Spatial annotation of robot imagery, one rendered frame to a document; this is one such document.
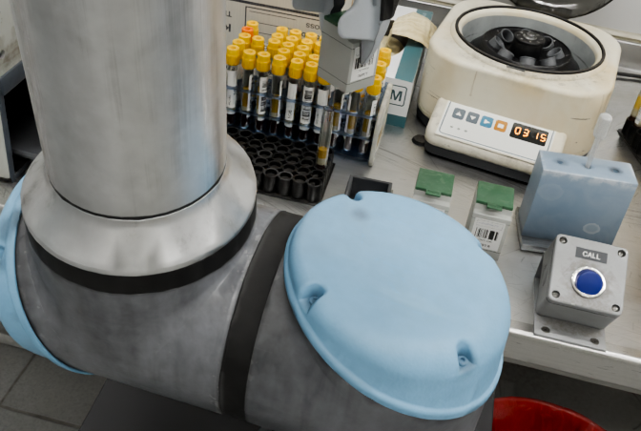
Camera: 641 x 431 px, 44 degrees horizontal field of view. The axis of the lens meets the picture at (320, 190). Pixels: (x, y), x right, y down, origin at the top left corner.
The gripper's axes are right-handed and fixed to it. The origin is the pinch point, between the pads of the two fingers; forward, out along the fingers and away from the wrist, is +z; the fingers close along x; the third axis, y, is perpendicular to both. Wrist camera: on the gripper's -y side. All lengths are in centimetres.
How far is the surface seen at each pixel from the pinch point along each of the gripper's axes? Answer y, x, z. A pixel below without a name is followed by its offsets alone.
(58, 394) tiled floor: 12, -60, 108
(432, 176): -5.7, 9.7, 13.4
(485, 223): -6.9, 16.8, 15.5
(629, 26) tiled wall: -65, -2, 13
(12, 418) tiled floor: 22, -59, 108
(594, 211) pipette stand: -17.6, 22.9, 14.3
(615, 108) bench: -51, 6, 20
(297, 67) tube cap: -2.5, -10.5, 8.8
